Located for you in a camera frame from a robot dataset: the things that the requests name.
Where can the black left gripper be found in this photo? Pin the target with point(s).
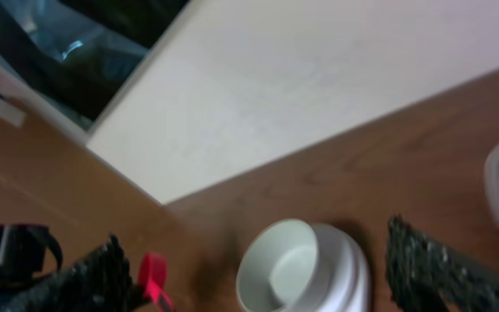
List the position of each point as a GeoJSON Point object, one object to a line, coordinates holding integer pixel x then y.
{"type": "Point", "coordinates": [22, 251]}

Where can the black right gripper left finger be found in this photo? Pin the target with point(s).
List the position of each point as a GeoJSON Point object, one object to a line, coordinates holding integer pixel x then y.
{"type": "Point", "coordinates": [99, 281]}

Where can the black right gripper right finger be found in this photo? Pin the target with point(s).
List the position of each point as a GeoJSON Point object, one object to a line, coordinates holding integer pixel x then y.
{"type": "Point", "coordinates": [425, 275]}

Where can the red measuring scoop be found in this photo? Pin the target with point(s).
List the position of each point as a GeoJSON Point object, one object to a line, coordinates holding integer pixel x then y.
{"type": "Point", "coordinates": [152, 277]}

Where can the white digital kitchen scale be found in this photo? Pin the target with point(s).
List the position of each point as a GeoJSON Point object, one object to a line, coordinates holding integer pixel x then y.
{"type": "Point", "coordinates": [349, 282]}

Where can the grey round bowl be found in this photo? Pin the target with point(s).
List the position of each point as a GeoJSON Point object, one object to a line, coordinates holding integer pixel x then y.
{"type": "Point", "coordinates": [281, 270]}

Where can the brown cardboard box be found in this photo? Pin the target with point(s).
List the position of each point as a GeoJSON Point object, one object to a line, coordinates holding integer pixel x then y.
{"type": "Point", "coordinates": [47, 179]}

